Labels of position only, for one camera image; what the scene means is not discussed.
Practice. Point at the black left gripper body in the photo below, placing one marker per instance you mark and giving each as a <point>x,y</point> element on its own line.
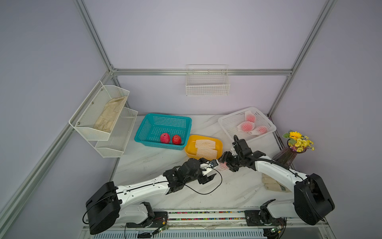
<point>203,179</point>

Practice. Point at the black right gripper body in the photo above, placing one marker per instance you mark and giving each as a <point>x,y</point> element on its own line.
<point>233,161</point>

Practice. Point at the white foam net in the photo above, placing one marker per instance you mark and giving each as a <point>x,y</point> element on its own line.
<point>205,143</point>
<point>207,153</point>

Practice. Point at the netted red apple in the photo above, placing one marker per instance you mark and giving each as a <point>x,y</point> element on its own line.
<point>176,140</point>
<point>165,138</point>

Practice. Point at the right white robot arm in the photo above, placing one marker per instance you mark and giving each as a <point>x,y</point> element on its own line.
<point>311,200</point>

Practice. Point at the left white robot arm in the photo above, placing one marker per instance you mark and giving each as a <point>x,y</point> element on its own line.
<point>129,204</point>

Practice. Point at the yellow plastic tub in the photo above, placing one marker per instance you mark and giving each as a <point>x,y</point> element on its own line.
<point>191,150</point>

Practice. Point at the white plastic perforated basket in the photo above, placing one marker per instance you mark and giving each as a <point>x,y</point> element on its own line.
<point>230,122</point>

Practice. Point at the beige work glove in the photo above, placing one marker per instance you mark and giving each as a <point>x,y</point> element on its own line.
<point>272,185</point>

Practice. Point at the netted apple top back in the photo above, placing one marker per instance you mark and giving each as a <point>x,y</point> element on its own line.
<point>249,116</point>

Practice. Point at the dark glass vase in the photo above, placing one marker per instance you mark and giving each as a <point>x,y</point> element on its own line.
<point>286,156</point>

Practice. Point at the yellow flower bouquet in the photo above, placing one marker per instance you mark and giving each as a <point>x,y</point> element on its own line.
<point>297,142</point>

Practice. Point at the teal plastic perforated basket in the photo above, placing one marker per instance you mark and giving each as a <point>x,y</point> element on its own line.
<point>154,125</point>

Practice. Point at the beige cloth in shelf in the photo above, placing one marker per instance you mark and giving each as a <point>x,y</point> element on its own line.
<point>110,114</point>

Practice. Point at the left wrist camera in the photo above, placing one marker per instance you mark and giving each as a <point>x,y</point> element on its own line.
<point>207,166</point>

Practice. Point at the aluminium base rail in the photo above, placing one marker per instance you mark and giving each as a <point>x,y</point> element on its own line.
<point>214,224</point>

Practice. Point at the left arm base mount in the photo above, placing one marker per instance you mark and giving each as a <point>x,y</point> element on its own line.
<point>143,216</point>

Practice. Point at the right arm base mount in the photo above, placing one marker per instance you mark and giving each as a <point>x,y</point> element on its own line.
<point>263,217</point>

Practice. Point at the white wire wall basket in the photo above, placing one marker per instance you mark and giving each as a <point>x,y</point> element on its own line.
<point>207,80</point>

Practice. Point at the white two-tier wire shelf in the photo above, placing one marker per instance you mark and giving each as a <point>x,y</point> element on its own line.
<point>108,145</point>

